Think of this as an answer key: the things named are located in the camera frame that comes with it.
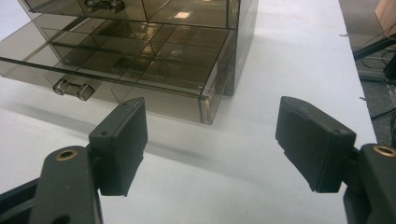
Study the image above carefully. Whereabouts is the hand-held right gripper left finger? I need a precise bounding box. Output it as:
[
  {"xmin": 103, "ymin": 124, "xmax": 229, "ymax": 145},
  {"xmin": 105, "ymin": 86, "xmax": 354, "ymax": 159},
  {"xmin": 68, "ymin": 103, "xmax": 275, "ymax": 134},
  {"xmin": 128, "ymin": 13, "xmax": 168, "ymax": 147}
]
[{"xmin": 88, "ymin": 96, "xmax": 149, "ymax": 198}]

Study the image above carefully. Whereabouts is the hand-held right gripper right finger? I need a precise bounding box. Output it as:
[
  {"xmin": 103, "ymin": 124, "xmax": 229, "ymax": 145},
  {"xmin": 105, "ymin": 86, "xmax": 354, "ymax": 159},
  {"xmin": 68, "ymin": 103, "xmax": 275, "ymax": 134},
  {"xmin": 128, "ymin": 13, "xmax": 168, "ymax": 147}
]
[{"xmin": 275, "ymin": 95, "xmax": 358, "ymax": 194}]

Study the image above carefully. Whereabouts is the black cable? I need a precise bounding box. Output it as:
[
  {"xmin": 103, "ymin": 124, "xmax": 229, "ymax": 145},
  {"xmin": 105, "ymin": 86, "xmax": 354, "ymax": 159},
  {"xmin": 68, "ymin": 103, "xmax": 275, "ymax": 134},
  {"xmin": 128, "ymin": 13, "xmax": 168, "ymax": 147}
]
[{"xmin": 370, "ymin": 106, "xmax": 396, "ymax": 121}]

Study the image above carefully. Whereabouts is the metal drawer handle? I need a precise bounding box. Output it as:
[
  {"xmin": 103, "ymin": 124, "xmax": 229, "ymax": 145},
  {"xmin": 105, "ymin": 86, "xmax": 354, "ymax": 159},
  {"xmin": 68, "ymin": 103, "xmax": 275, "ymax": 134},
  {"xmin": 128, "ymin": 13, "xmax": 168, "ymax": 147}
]
[
  {"xmin": 51, "ymin": 77, "xmax": 96, "ymax": 102},
  {"xmin": 82, "ymin": 0, "xmax": 126, "ymax": 15}
]

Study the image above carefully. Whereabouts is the smoky acrylic drawer with dividers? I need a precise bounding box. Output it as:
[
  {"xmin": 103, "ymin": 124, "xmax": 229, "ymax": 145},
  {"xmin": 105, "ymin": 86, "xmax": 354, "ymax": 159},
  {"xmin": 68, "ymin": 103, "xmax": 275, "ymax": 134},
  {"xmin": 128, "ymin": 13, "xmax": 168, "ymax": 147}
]
[{"xmin": 0, "ymin": 12, "xmax": 238, "ymax": 126}]

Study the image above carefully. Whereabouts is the brown cardboard board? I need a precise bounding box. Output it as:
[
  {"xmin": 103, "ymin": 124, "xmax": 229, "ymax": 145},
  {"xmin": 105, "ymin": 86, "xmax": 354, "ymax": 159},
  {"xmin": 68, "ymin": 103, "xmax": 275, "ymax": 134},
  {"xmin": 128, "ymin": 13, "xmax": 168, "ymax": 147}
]
[{"xmin": 375, "ymin": 0, "xmax": 396, "ymax": 32}]

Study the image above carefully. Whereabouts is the black metal stand bar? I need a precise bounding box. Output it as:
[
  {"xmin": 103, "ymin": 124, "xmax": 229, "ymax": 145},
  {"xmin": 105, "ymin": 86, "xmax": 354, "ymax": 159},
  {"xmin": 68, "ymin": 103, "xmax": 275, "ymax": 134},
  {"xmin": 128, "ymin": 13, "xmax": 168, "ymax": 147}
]
[{"xmin": 353, "ymin": 33, "xmax": 396, "ymax": 62}]

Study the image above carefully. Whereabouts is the smoky transparent acrylic drawer cabinet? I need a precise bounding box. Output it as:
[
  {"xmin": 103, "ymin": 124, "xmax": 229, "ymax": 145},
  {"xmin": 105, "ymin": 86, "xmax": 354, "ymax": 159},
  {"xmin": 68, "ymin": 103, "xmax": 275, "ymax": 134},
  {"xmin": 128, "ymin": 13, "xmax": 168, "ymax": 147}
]
[{"xmin": 18, "ymin": 0, "xmax": 260, "ymax": 97}]

